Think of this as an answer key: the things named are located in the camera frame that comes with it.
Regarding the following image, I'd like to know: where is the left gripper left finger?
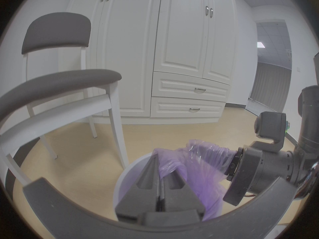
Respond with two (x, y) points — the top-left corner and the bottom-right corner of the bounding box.
(115, 155), (160, 222)

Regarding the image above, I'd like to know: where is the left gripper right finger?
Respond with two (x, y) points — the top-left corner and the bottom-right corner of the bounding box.
(161, 169), (206, 222)

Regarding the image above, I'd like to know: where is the purple plastic bag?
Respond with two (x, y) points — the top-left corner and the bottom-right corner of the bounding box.
(153, 139), (237, 220)

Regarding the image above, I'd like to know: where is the white trash bin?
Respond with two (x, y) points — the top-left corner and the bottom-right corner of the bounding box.
(113, 152), (156, 220)

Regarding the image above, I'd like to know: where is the grey curtain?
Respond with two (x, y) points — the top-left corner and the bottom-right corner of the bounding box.
(249, 61), (292, 114)

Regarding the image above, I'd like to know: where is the white wardrobe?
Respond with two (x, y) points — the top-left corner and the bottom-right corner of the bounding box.
(58, 0), (237, 125)

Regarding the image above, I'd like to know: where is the grey and white chair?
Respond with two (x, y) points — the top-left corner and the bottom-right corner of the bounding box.
(0, 12), (130, 187)

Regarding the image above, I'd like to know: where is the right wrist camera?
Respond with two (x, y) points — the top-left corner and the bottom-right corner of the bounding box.
(248, 112), (287, 154)

